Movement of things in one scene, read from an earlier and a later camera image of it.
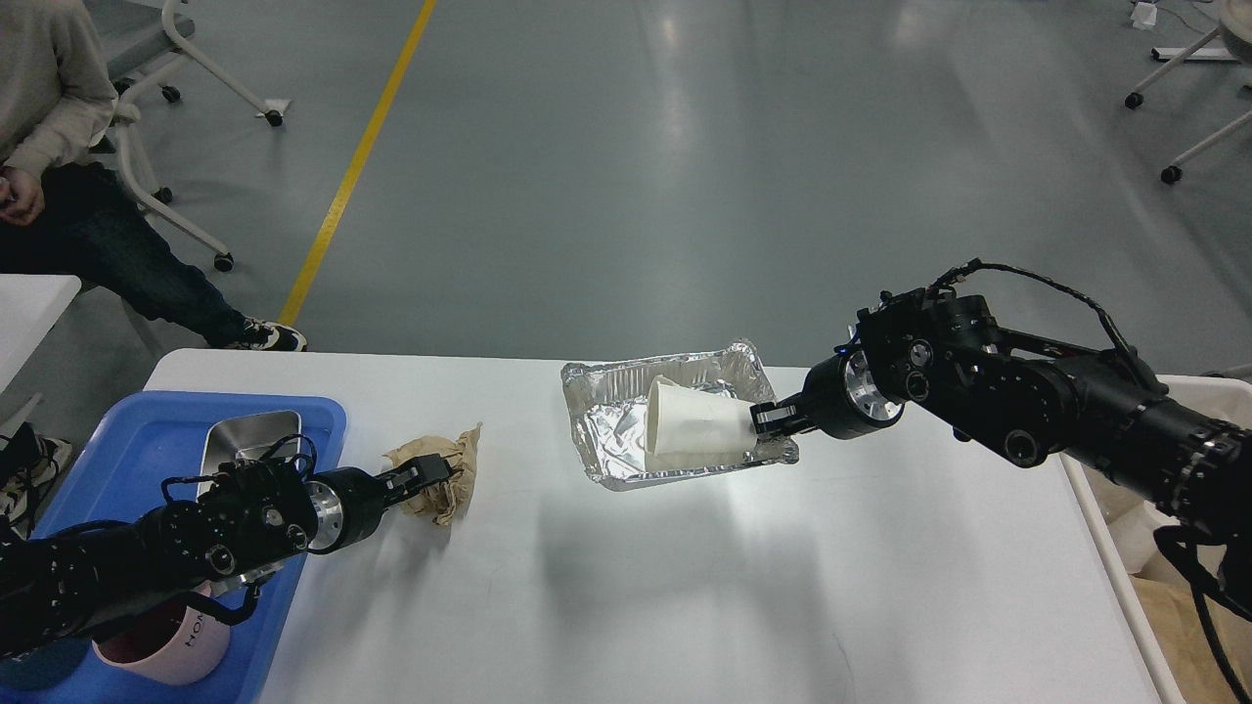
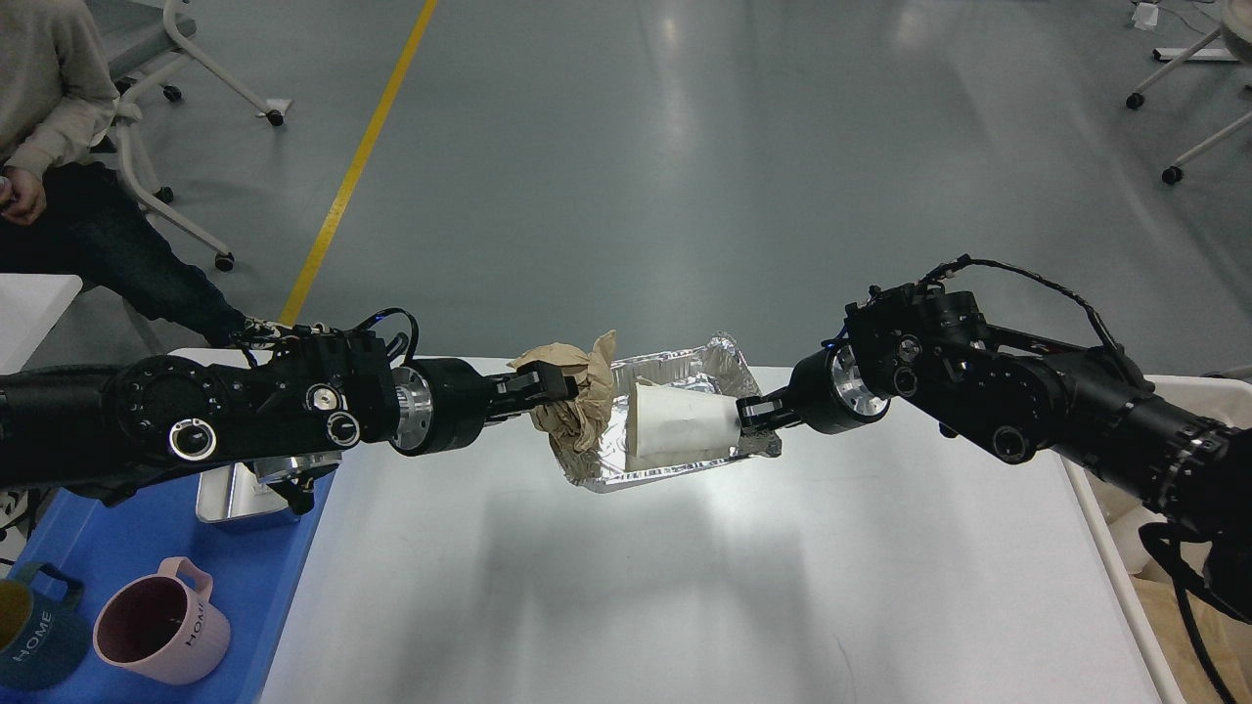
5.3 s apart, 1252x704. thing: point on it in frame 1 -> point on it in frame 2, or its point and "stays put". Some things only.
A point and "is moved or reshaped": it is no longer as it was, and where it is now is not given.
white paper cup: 687,426 is moved or reshaped
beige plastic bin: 1193,646 stays put
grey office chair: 141,39 stays put
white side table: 29,304 stays put
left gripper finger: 413,478 -> 532,383
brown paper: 446,503 -> 575,427
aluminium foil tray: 607,401 is moved or reshaped
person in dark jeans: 60,217 stays put
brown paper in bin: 1174,615 stays put
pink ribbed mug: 176,643 stays put
